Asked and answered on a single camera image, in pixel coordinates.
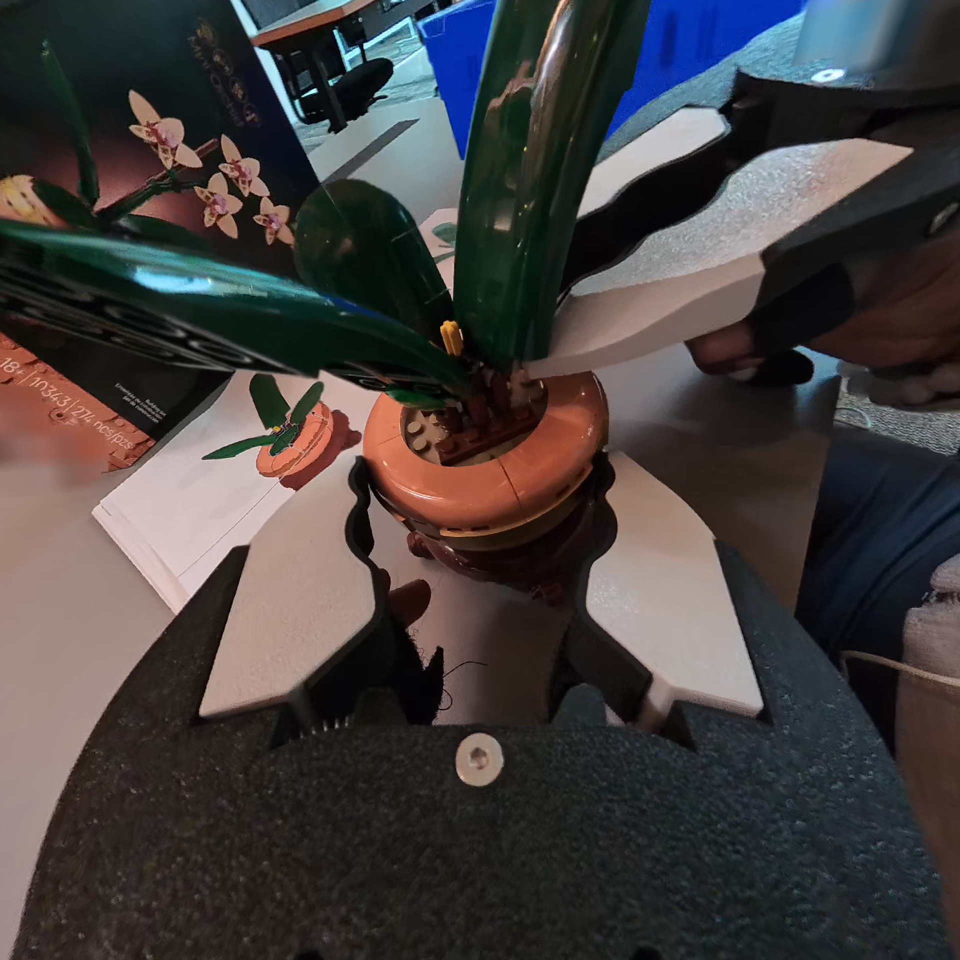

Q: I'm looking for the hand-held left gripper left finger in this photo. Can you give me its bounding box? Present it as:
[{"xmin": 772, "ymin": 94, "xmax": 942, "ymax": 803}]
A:
[{"xmin": 198, "ymin": 456, "xmax": 391, "ymax": 721}]

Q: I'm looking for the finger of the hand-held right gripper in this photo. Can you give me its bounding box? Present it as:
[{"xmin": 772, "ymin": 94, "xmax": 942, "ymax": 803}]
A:
[
  {"xmin": 561, "ymin": 107, "xmax": 753, "ymax": 290},
  {"xmin": 523, "ymin": 138, "xmax": 916, "ymax": 380}
]

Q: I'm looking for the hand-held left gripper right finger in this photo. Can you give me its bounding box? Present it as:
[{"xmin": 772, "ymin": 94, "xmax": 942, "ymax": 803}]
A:
[{"xmin": 573, "ymin": 450, "xmax": 766, "ymax": 732}]

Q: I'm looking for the building instruction booklet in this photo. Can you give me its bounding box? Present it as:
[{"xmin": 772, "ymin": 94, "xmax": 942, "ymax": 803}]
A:
[{"xmin": 90, "ymin": 206, "xmax": 460, "ymax": 618}]

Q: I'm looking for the person's right forearm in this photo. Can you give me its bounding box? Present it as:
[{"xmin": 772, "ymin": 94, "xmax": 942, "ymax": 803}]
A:
[{"xmin": 862, "ymin": 363, "xmax": 960, "ymax": 412}]

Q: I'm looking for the grey desk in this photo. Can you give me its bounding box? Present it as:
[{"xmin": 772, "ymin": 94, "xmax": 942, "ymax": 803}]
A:
[{"xmin": 0, "ymin": 97, "xmax": 845, "ymax": 939}]

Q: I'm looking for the brown-topped office desk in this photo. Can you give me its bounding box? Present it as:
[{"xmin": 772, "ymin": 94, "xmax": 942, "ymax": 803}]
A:
[{"xmin": 249, "ymin": 0, "xmax": 378, "ymax": 138}]

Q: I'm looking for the person's left hand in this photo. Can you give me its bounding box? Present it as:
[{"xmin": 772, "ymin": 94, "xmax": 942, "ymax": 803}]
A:
[{"xmin": 386, "ymin": 577, "xmax": 435, "ymax": 631}]

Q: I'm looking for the person's right hand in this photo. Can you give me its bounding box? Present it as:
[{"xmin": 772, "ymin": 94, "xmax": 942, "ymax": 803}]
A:
[{"xmin": 684, "ymin": 223, "xmax": 960, "ymax": 385}]

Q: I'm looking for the blue plastic bin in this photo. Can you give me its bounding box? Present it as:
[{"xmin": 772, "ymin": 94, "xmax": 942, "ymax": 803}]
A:
[{"xmin": 414, "ymin": 0, "xmax": 809, "ymax": 164}]

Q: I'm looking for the black office chair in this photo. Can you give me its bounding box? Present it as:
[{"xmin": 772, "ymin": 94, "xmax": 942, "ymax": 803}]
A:
[{"xmin": 298, "ymin": 54, "xmax": 396, "ymax": 126}]

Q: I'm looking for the black orchid toy set box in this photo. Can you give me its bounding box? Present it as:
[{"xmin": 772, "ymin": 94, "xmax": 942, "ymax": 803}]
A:
[{"xmin": 0, "ymin": 0, "xmax": 325, "ymax": 475}]

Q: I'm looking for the white cable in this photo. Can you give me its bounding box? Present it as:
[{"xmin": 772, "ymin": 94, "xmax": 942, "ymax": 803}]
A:
[{"xmin": 838, "ymin": 647, "xmax": 960, "ymax": 693}]

